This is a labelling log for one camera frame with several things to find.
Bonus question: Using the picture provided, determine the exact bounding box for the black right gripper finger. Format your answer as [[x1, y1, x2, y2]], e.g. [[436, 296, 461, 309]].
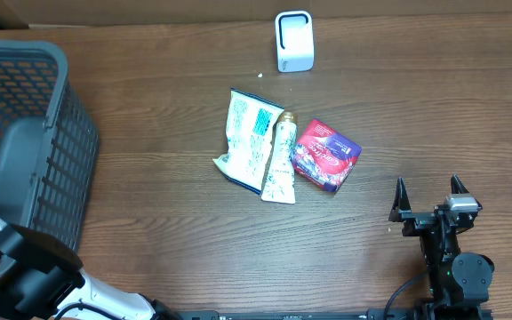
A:
[[450, 174, 469, 194], [393, 177, 412, 212]]

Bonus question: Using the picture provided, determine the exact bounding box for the red purple liner pack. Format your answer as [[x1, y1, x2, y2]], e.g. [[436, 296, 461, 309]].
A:
[[291, 118, 362, 193]]

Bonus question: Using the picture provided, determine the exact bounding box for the white floral tube gold cap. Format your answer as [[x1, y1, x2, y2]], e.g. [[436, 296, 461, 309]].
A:
[[261, 111, 297, 204]]

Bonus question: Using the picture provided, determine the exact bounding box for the white printed snack bag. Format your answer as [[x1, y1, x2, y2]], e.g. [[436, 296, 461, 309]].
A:
[[213, 88, 284, 195]]

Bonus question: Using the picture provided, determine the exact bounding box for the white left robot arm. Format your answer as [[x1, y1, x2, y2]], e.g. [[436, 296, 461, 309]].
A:
[[0, 219, 176, 319]]

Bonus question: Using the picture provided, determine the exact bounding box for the white barcode scanner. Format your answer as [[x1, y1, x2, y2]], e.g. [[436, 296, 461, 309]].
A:
[[275, 11, 315, 73]]

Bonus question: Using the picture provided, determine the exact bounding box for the dark grey plastic basket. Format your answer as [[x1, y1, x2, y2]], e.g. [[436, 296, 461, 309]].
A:
[[0, 40, 100, 250]]

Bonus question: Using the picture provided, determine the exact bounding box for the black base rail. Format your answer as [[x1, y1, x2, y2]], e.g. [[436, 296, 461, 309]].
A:
[[175, 308, 493, 320]]

